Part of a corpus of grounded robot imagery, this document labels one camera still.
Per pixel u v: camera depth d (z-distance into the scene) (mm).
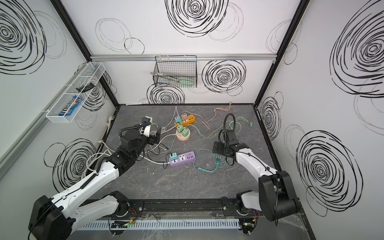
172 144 963
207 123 1077
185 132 960
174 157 850
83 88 753
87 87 793
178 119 1026
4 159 503
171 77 860
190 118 1084
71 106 696
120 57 896
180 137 989
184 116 1041
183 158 885
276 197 423
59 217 381
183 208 748
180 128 979
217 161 889
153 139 695
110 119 1116
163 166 825
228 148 665
